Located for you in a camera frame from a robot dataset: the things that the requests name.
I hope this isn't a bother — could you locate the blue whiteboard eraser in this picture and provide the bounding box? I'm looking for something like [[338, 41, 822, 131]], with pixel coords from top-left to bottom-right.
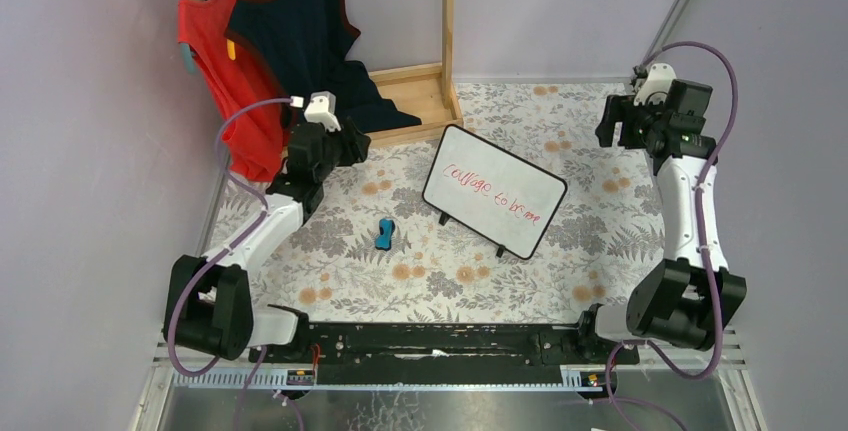
[[375, 218, 396, 251]]

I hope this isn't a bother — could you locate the white whiteboard black frame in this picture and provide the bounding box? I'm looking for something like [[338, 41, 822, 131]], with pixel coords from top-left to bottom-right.
[[422, 125, 568, 260]]

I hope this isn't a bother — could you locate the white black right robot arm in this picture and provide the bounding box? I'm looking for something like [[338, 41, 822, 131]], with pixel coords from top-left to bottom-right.
[[578, 79, 747, 351]]

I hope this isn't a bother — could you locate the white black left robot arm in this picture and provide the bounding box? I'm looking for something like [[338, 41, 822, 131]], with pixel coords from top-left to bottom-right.
[[162, 118, 371, 360]]

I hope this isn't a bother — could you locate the red tank top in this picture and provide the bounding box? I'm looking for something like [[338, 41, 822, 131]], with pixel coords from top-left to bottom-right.
[[177, 0, 287, 182]]

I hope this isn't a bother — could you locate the wooden clothes rack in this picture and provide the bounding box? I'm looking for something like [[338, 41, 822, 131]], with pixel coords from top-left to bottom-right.
[[370, 0, 463, 148]]

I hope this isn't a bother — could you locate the navy tank top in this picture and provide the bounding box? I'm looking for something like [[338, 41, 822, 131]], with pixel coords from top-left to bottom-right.
[[225, 0, 421, 133]]

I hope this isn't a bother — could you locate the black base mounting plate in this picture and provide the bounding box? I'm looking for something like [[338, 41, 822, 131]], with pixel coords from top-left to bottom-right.
[[263, 322, 614, 386]]

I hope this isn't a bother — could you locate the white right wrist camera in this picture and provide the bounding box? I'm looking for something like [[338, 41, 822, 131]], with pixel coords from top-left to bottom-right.
[[631, 63, 677, 106]]

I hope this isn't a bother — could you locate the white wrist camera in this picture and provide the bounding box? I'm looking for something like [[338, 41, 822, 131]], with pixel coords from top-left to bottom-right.
[[303, 91, 341, 132], [631, 63, 677, 106]]

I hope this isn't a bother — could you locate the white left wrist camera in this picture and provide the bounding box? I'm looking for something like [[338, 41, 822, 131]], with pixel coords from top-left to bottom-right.
[[303, 91, 341, 132]]

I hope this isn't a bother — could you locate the aluminium slotted rail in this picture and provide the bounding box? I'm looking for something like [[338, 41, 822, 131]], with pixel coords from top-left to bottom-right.
[[153, 343, 747, 392]]

